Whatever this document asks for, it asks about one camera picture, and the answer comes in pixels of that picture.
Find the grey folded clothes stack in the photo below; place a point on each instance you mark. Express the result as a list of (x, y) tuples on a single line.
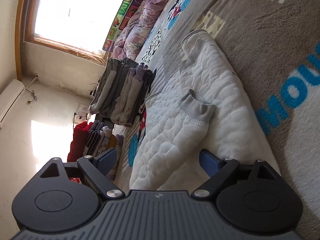
[(122, 90)]

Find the brown Mickey Mouse blanket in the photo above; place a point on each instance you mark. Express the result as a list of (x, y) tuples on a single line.
[(258, 62)]

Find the white quilted sweatshirt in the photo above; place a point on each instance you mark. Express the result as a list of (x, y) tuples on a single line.
[(203, 106)]

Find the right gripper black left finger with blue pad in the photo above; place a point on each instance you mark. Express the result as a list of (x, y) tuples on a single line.
[(95, 170)]

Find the colourful alphabet foam mat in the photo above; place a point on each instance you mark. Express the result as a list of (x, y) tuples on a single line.
[(126, 10)]

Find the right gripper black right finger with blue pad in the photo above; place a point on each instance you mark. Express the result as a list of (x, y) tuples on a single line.
[(219, 171)]

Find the white wall air conditioner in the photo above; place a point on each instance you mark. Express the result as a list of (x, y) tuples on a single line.
[(9, 96)]

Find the purple crumpled quilt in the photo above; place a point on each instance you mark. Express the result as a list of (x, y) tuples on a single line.
[(132, 38)]

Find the window with wooden frame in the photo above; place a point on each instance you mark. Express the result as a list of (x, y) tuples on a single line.
[(76, 27)]

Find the red and yellow clothes stack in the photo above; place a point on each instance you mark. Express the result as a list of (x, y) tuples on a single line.
[(94, 139)]

